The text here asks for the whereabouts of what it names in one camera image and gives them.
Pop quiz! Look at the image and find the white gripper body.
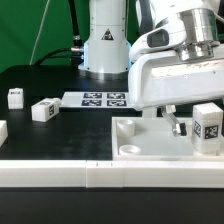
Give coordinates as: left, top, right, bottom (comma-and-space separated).
128, 19, 224, 110

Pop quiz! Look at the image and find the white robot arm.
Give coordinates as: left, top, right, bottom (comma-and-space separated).
79, 0, 224, 111

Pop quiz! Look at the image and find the white plate with AprilTags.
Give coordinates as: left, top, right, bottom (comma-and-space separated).
61, 92, 132, 109

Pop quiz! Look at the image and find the black cable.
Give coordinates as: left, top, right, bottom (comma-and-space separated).
34, 0, 84, 66

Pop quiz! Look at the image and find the white square tabletop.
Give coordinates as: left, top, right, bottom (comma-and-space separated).
111, 117, 224, 161

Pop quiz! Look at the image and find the white thin cable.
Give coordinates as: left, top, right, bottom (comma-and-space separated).
29, 0, 52, 66

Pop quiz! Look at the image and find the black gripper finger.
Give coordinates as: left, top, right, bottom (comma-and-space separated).
161, 105, 187, 137

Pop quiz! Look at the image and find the white U-shaped obstacle fence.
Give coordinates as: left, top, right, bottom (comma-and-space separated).
0, 120, 224, 189

